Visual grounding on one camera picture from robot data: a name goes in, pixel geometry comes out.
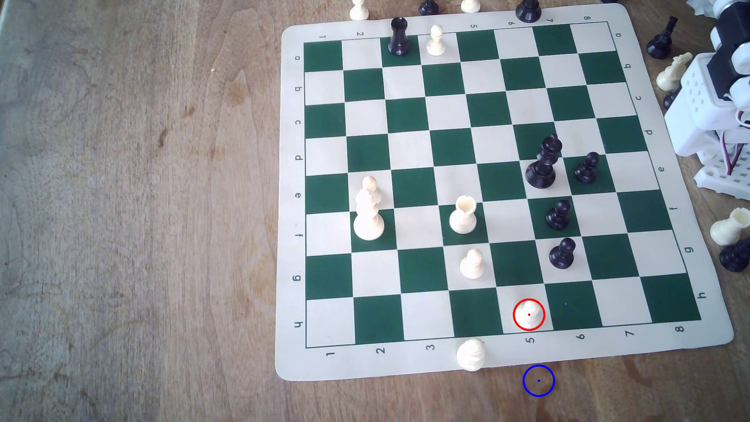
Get green and white chess mat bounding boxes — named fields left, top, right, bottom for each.
left=274, top=3, right=735, bottom=383

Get black pawn chess piece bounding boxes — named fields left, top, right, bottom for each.
left=549, top=237, right=577, bottom=270
left=545, top=199, right=572, bottom=231
left=574, top=152, right=601, bottom=184

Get white knight chess piece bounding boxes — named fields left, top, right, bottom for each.
left=456, top=338, right=486, bottom=372
left=655, top=52, right=693, bottom=92

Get white king chess piece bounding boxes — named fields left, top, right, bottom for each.
left=352, top=175, right=386, bottom=241

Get white pawn chess piece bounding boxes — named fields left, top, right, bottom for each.
left=426, top=25, right=446, bottom=57
left=459, top=249, right=486, bottom=280
left=517, top=299, right=543, bottom=328

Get white rook chess piece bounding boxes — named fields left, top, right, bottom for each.
left=449, top=195, right=478, bottom=235
left=709, top=207, right=750, bottom=246

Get black bishop chess piece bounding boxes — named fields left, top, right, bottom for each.
left=647, top=16, right=679, bottom=60

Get red black white servo wires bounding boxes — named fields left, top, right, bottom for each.
left=720, top=130, right=750, bottom=177

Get black queen chess piece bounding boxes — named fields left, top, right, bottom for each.
left=525, top=134, right=564, bottom=190

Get black rook chess piece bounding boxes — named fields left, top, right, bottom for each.
left=388, top=17, right=411, bottom=57

